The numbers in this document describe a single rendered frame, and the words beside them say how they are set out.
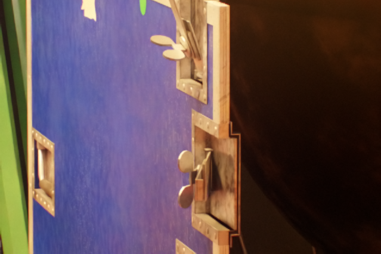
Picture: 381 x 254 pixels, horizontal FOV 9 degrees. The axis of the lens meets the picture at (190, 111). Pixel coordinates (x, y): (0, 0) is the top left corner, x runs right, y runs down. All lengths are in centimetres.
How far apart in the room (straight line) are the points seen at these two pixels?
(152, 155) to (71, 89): 44
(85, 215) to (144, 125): 36
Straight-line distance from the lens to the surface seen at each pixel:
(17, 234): 479
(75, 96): 325
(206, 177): 259
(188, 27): 264
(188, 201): 262
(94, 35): 312
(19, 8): 504
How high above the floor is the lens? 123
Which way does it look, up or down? 9 degrees down
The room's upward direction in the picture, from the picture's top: straight up
